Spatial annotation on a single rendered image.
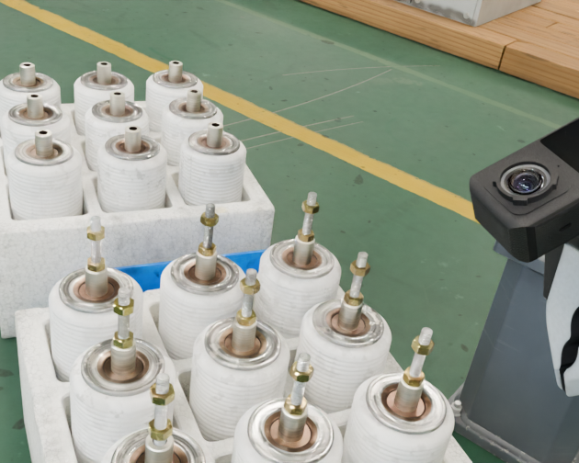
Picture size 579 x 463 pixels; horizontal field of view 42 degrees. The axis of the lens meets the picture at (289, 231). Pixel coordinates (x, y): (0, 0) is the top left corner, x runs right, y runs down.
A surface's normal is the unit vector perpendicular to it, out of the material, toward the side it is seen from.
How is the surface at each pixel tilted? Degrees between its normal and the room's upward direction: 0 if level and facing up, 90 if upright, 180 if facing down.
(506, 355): 90
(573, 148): 27
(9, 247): 90
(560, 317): 90
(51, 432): 0
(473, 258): 0
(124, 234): 90
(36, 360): 0
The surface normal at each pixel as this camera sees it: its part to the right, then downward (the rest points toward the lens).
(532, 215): -0.29, -0.67
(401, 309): 0.13, -0.83
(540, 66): -0.61, 0.36
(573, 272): -0.91, 0.11
